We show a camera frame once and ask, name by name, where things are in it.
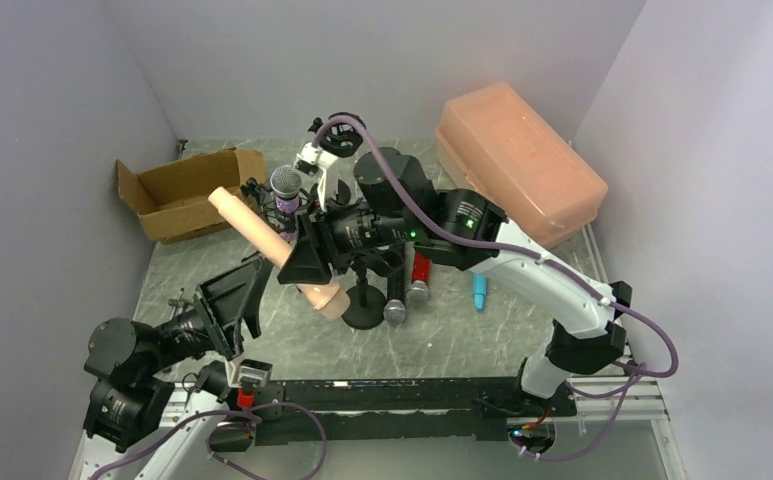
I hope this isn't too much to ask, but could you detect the pink peach microphone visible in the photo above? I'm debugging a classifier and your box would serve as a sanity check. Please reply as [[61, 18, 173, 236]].
[[208, 187, 351, 320]]

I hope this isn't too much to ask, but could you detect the black tripod shock-mount stand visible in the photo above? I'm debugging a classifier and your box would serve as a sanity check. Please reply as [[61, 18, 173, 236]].
[[240, 177, 306, 240]]

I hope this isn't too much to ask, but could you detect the black round-base clip stand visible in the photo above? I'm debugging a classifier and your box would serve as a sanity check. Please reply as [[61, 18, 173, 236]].
[[342, 250, 404, 330]]

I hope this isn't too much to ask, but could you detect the purple glitter microphone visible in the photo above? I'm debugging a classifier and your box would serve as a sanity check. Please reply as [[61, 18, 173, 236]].
[[269, 165, 302, 242]]

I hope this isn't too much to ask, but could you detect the black glitter microphone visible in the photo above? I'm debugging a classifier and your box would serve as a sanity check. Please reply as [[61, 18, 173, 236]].
[[383, 267, 407, 326]]

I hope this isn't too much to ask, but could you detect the red glitter microphone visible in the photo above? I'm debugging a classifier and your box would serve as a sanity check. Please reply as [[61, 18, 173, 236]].
[[406, 252, 431, 305]]

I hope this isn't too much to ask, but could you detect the brown cardboard box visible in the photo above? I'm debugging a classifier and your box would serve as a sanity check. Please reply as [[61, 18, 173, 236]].
[[115, 148, 266, 244]]

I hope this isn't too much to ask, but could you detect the blue microphone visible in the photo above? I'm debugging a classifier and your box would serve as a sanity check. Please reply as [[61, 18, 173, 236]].
[[472, 273, 488, 312]]

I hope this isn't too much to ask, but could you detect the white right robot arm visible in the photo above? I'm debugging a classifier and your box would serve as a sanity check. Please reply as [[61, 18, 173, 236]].
[[278, 144, 630, 399]]

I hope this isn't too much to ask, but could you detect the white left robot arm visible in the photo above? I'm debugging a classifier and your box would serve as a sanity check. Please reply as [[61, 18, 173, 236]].
[[73, 254, 283, 479]]

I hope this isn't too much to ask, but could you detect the orange translucent plastic bin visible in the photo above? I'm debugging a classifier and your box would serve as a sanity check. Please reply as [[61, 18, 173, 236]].
[[435, 82, 608, 248]]

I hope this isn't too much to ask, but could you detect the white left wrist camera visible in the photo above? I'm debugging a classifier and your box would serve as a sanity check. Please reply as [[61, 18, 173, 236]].
[[223, 356, 273, 409]]

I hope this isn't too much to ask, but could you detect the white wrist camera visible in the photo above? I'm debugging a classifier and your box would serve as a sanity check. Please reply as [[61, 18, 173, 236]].
[[293, 142, 340, 212], [223, 356, 273, 409]]

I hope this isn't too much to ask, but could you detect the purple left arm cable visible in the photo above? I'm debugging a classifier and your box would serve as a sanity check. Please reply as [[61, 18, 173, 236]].
[[87, 400, 328, 480]]

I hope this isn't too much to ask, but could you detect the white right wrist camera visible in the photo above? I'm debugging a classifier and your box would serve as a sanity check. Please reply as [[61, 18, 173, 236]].
[[293, 142, 340, 212]]

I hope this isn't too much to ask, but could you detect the black round-base shock-mount stand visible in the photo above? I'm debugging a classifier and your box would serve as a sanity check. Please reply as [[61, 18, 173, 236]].
[[307, 111, 368, 207]]

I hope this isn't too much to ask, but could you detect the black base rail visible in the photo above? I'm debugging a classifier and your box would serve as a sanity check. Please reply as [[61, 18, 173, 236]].
[[182, 376, 577, 446]]

